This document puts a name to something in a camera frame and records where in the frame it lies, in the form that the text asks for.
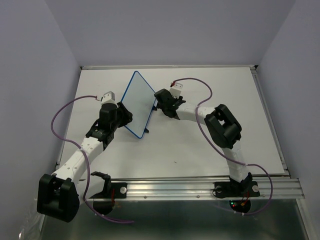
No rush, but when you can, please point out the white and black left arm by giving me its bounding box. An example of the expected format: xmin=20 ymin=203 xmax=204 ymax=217
xmin=36 ymin=102 xmax=133 ymax=223

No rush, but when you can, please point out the white table edge rail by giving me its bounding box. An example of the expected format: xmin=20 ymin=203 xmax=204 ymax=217
xmin=80 ymin=64 xmax=258 ymax=70

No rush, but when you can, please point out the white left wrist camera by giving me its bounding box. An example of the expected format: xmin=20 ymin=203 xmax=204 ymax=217
xmin=96 ymin=91 xmax=116 ymax=105

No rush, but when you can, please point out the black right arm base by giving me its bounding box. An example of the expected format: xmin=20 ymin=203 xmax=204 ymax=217
xmin=212 ymin=172 xmax=261 ymax=215

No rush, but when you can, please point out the metal wire whiteboard stand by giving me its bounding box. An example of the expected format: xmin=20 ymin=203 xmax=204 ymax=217
xmin=144 ymin=105 xmax=158 ymax=134

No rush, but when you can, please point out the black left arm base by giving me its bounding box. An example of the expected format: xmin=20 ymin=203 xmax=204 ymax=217
xmin=85 ymin=171 xmax=128 ymax=216

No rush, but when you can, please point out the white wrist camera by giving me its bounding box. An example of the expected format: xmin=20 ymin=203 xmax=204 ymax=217
xmin=96 ymin=91 xmax=116 ymax=105
xmin=169 ymin=81 xmax=183 ymax=99

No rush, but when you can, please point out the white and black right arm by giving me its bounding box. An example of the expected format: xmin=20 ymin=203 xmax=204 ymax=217
xmin=154 ymin=89 xmax=249 ymax=195

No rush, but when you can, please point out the blue-edged small whiteboard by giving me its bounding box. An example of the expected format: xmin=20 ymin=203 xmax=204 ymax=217
xmin=121 ymin=70 xmax=156 ymax=139

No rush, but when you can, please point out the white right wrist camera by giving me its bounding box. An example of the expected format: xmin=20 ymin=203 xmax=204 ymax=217
xmin=169 ymin=81 xmax=183 ymax=99

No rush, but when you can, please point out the aluminium front mounting rail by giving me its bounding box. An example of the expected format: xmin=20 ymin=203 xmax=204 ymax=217
xmin=76 ymin=177 xmax=305 ymax=203

